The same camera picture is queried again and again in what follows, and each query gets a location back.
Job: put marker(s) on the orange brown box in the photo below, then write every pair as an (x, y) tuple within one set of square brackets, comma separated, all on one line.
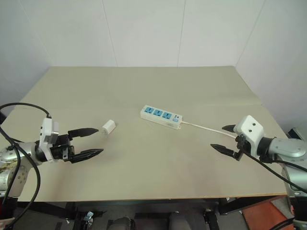
[(266, 214)]

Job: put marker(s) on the white power strip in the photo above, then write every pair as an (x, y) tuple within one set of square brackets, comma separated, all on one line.
[(160, 115)]

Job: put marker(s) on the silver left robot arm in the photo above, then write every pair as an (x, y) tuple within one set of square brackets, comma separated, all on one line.
[(22, 149)]

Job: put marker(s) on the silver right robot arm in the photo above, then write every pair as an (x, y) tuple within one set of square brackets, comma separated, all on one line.
[(285, 148)]

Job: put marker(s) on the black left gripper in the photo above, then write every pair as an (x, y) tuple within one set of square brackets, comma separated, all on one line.
[(62, 149)]

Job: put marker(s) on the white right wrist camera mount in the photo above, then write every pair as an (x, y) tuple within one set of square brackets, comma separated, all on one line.
[(250, 130)]

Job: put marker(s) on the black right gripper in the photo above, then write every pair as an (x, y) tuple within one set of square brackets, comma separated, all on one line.
[(240, 146)]

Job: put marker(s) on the white plug adapter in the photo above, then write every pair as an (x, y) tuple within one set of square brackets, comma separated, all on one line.
[(108, 127)]

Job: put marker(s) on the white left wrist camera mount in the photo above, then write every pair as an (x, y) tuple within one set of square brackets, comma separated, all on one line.
[(46, 134)]

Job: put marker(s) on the black table frame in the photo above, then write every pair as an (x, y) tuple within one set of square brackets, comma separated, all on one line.
[(223, 203)]

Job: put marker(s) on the black box by wall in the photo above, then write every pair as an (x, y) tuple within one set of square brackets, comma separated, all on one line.
[(298, 133)]

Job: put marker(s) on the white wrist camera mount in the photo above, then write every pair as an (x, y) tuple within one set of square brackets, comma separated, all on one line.
[(46, 134), (250, 130)]

